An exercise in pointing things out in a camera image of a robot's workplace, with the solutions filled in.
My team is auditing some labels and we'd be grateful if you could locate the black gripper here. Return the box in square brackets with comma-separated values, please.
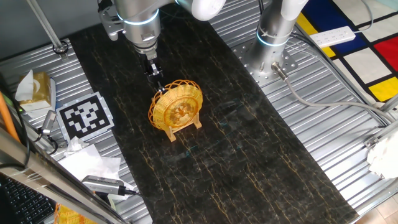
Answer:
[143, 55, 166, 94]

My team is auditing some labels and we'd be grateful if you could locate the round yellow woven basket dish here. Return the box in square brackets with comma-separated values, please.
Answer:
[147, 79, 204, 131]

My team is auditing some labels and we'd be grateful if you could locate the wooden dish rack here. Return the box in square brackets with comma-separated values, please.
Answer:
[163, 111, 203, 143]

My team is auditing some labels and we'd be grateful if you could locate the black white marker board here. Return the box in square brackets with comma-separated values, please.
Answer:
[55, 91, 115, 143]

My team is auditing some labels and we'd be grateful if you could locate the black marble pattern mat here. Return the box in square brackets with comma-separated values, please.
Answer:
[67, 0, 360, 224]

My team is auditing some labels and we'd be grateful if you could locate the flat white paper sheet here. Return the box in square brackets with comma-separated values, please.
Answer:
[58, 143, 136, 200]

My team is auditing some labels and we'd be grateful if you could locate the crumpled white tissue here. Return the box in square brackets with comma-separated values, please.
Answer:
[64, 136, 90, 156]

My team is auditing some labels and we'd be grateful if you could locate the small grey clamp device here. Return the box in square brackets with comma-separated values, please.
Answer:
[39, 110, 58, 137]

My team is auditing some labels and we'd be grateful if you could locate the yellow tissue box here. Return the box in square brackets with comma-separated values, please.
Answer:
[14, 69, 52, 112]

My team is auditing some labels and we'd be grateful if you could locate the metal stand pole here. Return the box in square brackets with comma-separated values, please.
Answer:
[26, 0, 69, 60]

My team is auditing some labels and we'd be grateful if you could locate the orange tube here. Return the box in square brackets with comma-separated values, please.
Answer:
[0, 91, 20, 142]

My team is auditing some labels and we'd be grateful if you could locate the black keyboard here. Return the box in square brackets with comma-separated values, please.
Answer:
[0, 174, 57, 224]

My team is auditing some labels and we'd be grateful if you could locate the white power strip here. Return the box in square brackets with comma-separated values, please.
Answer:
[309, 26, 357, 49]

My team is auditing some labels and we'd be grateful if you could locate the colourful block pattern cloth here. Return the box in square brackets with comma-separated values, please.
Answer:
[295, 0, 398, 103]

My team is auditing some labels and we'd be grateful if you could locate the white cloth bundle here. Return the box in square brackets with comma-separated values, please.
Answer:
[366, 132, 398, 180]

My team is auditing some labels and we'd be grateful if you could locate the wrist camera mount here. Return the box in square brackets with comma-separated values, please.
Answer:
[98, 0, 125, 41]

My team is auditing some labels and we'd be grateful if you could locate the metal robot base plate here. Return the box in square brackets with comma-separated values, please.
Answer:
[231, 39, 299, 88]

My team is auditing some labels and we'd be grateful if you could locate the grey camera on stand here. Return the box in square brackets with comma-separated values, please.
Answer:
[81, 175, 126, 196]

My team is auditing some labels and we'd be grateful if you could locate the black desk cable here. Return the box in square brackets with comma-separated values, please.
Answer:
[0, 73, 30, 170]

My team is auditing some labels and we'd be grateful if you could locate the aluminium frame bar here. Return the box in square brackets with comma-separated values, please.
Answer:
[0, 127, 131, 224]

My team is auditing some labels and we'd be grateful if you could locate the thick grey base cable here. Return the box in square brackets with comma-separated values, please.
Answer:
[271, 61, 397, 124]

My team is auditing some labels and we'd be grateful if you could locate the grey power strip cable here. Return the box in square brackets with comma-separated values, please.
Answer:
[353, 0, 374, 34]

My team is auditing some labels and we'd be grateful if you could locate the aluminium profile post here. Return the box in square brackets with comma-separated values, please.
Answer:
[363, 93, 398, 149]

